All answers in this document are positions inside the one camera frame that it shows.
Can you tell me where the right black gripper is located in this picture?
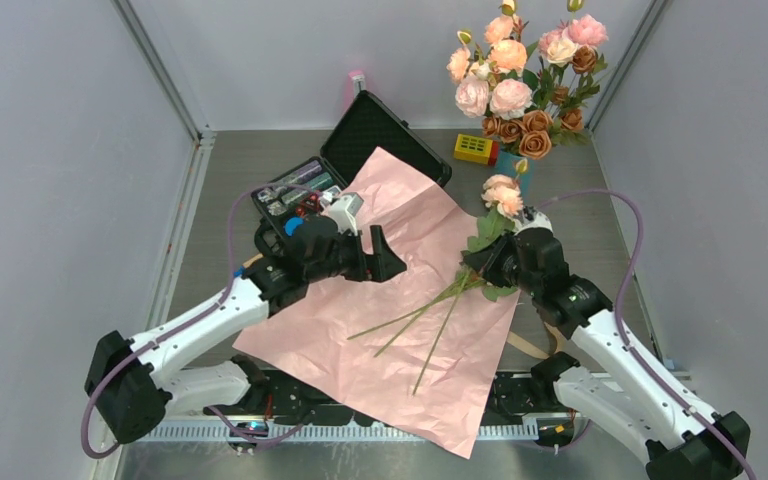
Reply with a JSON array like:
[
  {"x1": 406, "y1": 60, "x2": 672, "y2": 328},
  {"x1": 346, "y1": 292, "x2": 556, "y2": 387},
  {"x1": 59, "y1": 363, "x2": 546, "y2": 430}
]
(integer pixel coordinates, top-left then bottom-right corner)
[{"x1": 465, "y1": 229, "x2": 541, "y2": 297}]

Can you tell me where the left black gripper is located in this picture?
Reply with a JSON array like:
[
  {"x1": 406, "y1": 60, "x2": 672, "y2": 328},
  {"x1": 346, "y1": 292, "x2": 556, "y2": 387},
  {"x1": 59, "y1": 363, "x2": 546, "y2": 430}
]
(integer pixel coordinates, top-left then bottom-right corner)
[{"x1": 306, "y1": 225, "x2": 405, "y2": 284}]

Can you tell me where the peach rose stem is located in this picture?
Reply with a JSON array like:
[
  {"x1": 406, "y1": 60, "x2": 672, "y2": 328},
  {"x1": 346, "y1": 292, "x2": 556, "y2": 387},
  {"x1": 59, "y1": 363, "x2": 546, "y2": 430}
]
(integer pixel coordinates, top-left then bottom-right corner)
[{"x1": 411, "y1": 157, "x2": 531, "y2": 395}]

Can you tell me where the tan ribbon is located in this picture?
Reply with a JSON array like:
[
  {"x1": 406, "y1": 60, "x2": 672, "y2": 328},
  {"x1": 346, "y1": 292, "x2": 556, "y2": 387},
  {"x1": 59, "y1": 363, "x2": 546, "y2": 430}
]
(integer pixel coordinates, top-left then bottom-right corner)
[{"x1": 506, "y1": 323, "x2": 567, "y2": 360}]

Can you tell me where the pink wrapping paper sheet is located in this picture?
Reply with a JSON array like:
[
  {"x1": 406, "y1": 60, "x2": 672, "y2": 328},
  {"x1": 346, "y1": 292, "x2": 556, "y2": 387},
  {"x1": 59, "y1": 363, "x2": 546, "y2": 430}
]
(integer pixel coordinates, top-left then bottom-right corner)
[{"x1": 234, "y1": 148, "x2": 518, "y2": 458}]

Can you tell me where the pink rose stem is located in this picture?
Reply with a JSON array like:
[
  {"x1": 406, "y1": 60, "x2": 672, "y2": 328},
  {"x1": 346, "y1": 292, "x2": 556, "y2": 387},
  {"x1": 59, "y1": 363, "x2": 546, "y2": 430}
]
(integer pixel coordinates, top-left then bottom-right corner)
[{"x1": 348, "y1": 267, "x2": 518, "y2": 340}]

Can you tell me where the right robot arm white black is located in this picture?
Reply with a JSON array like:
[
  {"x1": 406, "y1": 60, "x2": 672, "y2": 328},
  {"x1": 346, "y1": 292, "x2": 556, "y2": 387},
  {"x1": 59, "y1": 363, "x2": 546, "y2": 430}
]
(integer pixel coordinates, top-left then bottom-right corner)
[{"x1": 463, "y1": 228, "x2": 751, "y2": 479}]

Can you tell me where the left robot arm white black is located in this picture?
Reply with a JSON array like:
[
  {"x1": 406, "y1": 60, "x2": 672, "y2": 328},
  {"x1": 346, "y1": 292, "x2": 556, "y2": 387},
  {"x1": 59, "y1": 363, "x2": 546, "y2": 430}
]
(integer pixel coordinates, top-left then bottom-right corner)
[{"x1": 84, "y1": 215, "x2": 407, "y2": 444}]

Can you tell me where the teal vase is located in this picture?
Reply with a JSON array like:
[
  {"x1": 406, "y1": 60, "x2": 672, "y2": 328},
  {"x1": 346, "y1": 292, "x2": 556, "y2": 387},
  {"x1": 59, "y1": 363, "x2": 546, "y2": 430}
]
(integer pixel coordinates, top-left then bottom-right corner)
[{"x1": 495, "y1": 151, "x2": 536, "y2": 196}]

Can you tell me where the pink rose bouquet in vase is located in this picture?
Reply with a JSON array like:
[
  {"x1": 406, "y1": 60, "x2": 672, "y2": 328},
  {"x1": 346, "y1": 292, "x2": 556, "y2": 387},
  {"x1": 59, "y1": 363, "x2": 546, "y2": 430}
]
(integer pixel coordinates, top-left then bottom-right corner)
[{"x1": 446, "y1": 1, "x2": 609, "y2": 160}]

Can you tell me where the blue round chip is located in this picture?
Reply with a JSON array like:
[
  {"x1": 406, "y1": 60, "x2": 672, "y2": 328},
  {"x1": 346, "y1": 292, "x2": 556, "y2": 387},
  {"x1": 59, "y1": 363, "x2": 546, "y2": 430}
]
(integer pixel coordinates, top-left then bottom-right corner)
[{"x1": 284, "y1": 216, "x2": 304, "y2": 237}]

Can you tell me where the yellow perforated block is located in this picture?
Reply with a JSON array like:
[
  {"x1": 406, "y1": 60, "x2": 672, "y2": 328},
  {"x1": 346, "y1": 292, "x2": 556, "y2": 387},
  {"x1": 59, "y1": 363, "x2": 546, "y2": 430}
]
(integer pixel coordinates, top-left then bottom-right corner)
[{"x1": 453, "y1": 134, "x2": 499, "y2": 166}]

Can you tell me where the black open poker case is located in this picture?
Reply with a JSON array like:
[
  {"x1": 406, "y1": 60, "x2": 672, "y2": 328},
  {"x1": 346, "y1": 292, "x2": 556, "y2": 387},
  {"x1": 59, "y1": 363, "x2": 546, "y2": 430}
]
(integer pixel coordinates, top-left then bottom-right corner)
[{"x1": 251, "y1": 91, "x2": 452, "y2": 255}]

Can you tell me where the pink white bottle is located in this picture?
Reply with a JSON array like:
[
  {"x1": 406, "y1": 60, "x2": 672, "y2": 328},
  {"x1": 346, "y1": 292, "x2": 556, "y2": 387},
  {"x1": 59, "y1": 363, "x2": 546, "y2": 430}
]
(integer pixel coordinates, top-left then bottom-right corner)
[{"x1": 348, "y1": 70, "x2": 367, "y2": 99}]

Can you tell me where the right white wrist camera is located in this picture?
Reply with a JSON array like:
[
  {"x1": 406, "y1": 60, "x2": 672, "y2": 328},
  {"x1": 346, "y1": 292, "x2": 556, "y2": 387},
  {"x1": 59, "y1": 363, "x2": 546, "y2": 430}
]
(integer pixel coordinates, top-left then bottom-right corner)
[{"x1": 512, "y1": 206, "x2": 553, "y2": 234}]

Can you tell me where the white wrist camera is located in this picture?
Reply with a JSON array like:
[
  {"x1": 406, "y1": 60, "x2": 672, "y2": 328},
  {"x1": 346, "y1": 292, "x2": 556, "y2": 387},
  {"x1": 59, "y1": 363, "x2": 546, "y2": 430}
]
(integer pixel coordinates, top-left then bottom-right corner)
[
  {"x1": 324, "y1": 192, "x2": 364, "y2": 235},
  {"x1": 512, "y1": 206, "x2": 553, "y2": 234}
]

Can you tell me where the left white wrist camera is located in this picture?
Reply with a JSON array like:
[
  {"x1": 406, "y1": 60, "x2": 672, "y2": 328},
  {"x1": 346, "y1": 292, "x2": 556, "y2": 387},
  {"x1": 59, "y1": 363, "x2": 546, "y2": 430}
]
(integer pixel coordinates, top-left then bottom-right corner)
[{"x1": 324, "y1": 192, "x2": 364, "y2": 235}]

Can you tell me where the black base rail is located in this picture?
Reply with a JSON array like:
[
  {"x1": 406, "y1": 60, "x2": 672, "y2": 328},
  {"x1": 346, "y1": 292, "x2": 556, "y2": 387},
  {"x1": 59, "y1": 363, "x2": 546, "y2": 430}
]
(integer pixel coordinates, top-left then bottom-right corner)
[{"x1": 217, "y1": 369, "x2": 585, "y2": 431}]

